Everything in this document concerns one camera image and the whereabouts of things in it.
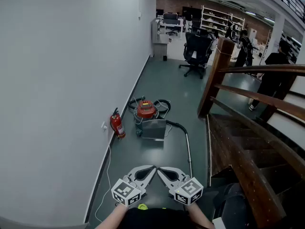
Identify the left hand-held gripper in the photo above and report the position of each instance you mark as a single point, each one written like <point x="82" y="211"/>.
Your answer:
<point x="126" y="191"/>

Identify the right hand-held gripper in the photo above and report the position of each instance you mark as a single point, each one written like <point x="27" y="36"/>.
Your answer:
<point x="189" y="191"/>

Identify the person's right forearm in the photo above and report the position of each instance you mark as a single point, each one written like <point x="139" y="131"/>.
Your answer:
<point x="199" y="216"/>

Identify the person's left forearm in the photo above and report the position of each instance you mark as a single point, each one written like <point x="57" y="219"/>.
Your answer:
<point x="114" y="217"/>

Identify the person's left green shoe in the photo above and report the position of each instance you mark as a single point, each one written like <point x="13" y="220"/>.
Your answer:
<point x="143" y="206"/>

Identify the person's black shirt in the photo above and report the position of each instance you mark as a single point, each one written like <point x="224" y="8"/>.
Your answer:
<point x="157" y="219"/>

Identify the red fire extinguisher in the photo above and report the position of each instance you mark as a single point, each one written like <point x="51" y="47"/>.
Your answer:
<point x="117" y="125"/>

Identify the red vacuum cleaner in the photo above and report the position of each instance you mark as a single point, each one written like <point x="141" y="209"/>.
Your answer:
<point x="145" y="110"/>

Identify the dark wooden stairs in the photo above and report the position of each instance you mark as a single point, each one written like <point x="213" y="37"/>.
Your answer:
<point x="250" y="137"/>

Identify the wooden stair railing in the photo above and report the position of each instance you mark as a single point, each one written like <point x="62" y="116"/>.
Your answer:
<point x="220" y="65"/>

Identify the black office chair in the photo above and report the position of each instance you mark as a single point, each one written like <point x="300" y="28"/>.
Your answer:
<point x="197" y="49"/>

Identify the grey cabinet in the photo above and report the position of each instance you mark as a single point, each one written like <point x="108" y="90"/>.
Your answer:
<point x="159" y="44"/>

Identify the white desk with monitors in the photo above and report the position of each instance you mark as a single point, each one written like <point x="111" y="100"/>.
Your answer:
<point x="170" y="23"/>

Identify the white shelving unit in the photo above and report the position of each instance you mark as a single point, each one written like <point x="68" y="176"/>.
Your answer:
<point x="214" y="20"/>

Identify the black balcony railing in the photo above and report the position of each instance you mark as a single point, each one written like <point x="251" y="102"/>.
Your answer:
<point x="293" y="1"/>

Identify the white wall socket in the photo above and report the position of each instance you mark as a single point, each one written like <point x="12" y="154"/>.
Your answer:
<point x="104" y="126"/>

